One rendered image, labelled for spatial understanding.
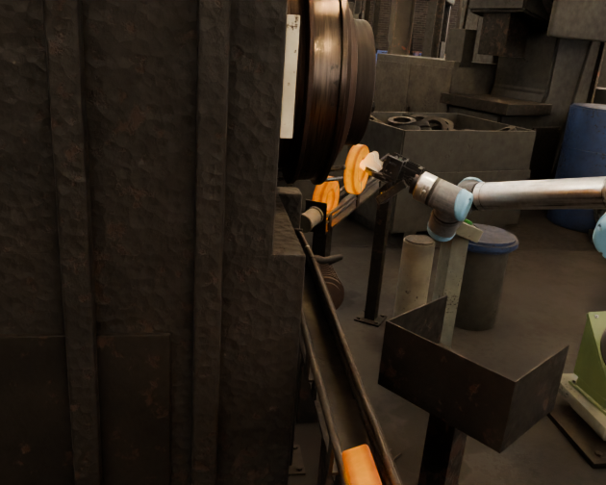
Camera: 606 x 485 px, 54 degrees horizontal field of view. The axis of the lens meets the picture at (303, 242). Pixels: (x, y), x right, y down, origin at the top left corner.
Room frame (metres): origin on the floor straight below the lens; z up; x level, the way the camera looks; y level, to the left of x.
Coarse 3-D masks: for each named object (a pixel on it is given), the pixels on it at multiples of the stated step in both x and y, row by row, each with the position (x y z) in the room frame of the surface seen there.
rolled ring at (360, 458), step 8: (352, 448) 0.58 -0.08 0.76; (360, 448) 0.57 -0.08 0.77; (368, 448) 0.57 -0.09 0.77; (344, 456) 0.56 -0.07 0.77; (352, 456) 0.55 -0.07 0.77; (360, 456) 0.55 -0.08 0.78; (368, 456) 0.55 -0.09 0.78; (344, 464) 0.54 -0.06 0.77; (352, 464) 0.54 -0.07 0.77; (360, 464) 0.54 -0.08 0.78; (368, 464) 0.53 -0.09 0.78; (352, 472) 0.53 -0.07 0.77; (360, 472) 0.52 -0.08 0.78; (368, 472) 0.52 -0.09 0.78; (376, 472) 0.52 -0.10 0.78; (352, 480) 0.52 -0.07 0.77; (360, 480) 0.51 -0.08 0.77; (368, 480) 0.51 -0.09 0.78; (376, 480) 0.51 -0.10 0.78
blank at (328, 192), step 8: (328, 176) 1.91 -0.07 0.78; (328, 184) 1.88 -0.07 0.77; (336, 184) 1.94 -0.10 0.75; (320, 192) 1.85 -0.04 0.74; (328, 192) 1.88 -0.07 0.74; (336, 192) 1.94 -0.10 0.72; (320, 200) 1.84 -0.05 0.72; (328, 200) 1.94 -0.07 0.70; (336, 200) 1.95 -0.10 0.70; (328, 208) 1.92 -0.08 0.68
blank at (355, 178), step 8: (360, 144) 1.87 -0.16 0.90; (352, 152) 1.83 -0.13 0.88; (360, 152) 1.83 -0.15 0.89; (368, 152) 1.91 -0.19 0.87; (352, 160) 1.81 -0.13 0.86; (360, 160) 1.84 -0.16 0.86; (352, 168) 1.79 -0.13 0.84; (360, 168) 1.90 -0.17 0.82; (344, 176) 1.80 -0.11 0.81; (352, 176) 1.79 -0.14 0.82; (360, 176) 1.88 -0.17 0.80; (344, 184) 1.81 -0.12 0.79; (352, 184) 1.80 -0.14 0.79; (360, 184) 1.86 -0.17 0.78; (352, 192) 1.83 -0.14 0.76; (360, 192) 1.86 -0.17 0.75
